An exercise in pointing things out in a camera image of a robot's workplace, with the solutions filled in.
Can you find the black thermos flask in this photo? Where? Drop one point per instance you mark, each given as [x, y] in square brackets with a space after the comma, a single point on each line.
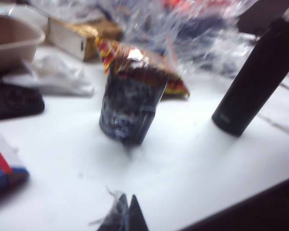
[253, 79]

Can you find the beige paper pulp bowl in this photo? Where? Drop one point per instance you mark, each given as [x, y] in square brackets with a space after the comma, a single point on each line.
[12, 43]

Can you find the blue cardboard box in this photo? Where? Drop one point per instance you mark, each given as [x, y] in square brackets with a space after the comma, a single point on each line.
[0, 166]

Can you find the white crumpled tissue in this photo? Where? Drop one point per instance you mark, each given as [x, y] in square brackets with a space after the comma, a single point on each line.
[57, 74]

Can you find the black phone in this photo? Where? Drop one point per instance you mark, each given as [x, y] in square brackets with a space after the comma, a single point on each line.
[14, 101]

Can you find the dark textured glass cup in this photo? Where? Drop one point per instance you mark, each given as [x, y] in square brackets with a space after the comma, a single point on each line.
[127, 108]

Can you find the clear crumpled plastic bag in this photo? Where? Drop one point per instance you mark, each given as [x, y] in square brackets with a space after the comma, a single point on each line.
[202, 36]

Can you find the orange striped snack bag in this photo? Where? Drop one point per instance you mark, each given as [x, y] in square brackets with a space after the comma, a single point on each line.
[175, 85]

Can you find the white and brown carton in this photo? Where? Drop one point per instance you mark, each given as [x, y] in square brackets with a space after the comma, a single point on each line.
[69, 38]

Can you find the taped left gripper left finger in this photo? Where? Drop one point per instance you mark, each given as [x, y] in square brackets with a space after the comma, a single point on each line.
[118, 216]

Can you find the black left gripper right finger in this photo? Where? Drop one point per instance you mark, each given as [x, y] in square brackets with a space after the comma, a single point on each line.
[137, 219]

